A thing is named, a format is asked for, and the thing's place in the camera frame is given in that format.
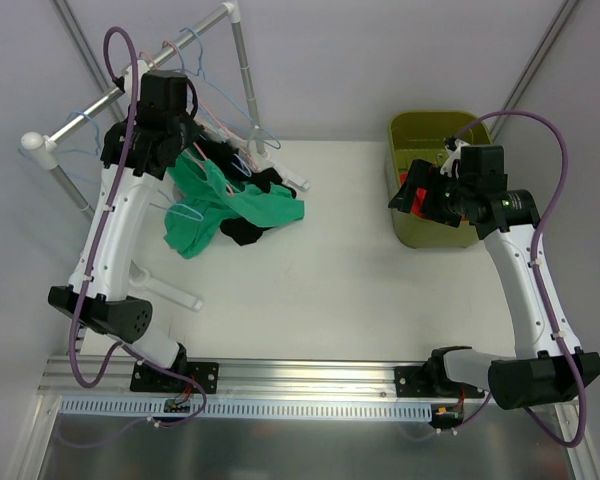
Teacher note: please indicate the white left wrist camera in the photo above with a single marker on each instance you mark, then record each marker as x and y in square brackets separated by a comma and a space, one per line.
[125, 80]

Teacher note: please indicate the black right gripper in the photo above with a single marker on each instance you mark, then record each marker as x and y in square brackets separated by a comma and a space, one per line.
[431, 191]

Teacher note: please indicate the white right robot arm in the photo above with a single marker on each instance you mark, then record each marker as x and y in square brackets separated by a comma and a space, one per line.
[549, 365]

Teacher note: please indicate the black tank top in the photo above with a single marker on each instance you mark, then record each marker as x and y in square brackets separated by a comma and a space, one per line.
[245, 211]

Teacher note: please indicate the metal clothes rack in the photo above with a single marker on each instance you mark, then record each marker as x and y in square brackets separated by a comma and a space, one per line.
[254, 144]

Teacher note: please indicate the white slotted cable duct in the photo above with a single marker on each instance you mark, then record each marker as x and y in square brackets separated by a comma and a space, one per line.
[248, 409]

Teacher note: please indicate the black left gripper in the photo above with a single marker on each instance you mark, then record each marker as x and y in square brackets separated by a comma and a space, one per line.
[178, 145]

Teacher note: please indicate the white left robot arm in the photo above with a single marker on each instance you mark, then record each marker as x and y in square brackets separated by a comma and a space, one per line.
[97, 294]

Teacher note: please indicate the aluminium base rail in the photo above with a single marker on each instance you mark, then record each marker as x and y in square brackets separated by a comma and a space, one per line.
[275, 379]

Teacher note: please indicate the olive green plastic bin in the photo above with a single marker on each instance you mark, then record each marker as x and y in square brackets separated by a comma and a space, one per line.
[415, 135]

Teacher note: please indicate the green tank top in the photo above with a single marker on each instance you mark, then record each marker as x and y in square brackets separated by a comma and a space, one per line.
[187, 232]

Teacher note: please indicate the red tank top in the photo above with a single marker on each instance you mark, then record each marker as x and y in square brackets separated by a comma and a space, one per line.
[411, 196]

